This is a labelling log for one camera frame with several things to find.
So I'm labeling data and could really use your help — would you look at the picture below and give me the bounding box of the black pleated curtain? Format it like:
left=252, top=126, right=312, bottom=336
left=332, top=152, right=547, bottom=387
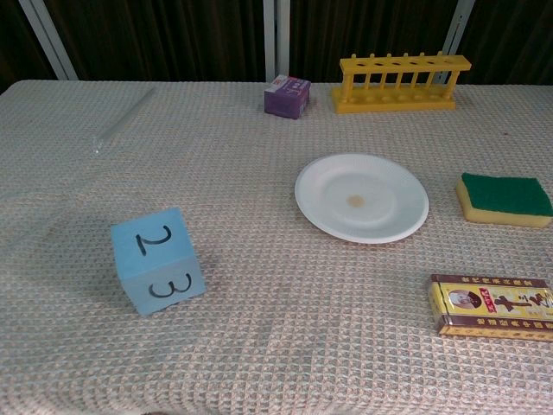
left=41, top=0, right=267, bottom=82
left=0, top=0, right=60, bottom=94
left=288, top=0, right=459, bottom=83
left=455, top=0, right=553, bottom=87

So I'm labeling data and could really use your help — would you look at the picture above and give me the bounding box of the white slanted frame post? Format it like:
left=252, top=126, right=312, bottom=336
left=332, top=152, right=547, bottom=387
left=435, top=0, right=476, bottom=83
left=17, top=0, right=79, bottom=81

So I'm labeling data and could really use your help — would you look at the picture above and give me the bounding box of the yellow red spice box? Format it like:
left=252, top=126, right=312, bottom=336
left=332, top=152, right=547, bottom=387
left=429, top=273, right=553, bottom=342

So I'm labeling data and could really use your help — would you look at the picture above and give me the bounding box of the yellow test tube rack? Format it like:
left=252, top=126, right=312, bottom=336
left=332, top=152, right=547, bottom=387
left=332, top=51, right=473, bottom=115

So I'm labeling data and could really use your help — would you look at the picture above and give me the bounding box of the clear glass test tube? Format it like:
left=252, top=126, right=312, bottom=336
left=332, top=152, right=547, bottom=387
left=92, top=87, right=156, bottom=156

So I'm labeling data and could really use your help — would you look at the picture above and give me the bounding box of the beige woven tablecloth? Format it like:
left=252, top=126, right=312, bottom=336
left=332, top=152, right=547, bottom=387
left=0, top=80, right=553, bottom=415

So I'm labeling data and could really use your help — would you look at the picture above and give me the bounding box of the small purple carton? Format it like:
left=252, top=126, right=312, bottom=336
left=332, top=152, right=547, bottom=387
left=264, top=74, right=313, bottom=119

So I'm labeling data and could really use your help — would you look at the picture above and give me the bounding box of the green block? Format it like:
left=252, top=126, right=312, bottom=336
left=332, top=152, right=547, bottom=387
left=454, top=172, right=553, bottom=229

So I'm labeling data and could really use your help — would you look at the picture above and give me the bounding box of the white vertical frame post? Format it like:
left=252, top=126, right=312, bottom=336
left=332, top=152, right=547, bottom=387
left=263, top=0, right=291, bottom=82

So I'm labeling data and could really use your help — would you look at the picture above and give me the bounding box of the white paper plate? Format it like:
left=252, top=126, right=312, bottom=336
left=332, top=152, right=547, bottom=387
left=295, top=153, right=430, bottom=245

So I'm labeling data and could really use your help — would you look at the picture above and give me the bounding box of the blue numbered foam cube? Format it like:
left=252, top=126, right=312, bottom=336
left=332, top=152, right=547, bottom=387
left=110, top=207, right=207, bottom=318

